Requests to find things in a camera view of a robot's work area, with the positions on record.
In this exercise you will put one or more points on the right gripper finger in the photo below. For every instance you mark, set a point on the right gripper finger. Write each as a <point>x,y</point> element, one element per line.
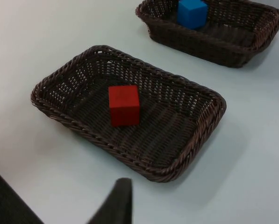
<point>118,205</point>

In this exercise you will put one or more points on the red cube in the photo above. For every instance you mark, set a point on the red cube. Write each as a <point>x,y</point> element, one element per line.
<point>124,107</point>

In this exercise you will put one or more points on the dark brown wicker basket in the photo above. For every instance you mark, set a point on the dark brown wicker basket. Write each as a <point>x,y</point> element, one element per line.
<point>228,35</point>
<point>158,144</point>

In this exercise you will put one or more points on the blue cube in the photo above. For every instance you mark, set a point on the blue cube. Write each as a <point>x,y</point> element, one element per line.
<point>191,14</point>

